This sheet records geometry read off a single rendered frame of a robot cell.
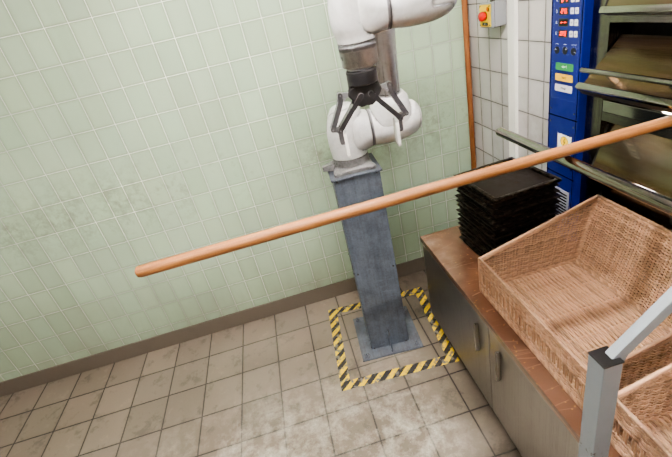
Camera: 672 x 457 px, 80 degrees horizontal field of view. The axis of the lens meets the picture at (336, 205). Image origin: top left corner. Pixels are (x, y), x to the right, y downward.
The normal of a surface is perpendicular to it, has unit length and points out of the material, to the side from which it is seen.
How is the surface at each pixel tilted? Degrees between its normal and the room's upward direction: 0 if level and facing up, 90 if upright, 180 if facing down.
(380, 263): 90
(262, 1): 90
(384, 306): 90
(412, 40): 90
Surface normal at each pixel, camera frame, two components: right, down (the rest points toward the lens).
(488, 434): -0.21, -0.87
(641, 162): -0.97, -0.04
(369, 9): 0.17, 0.42
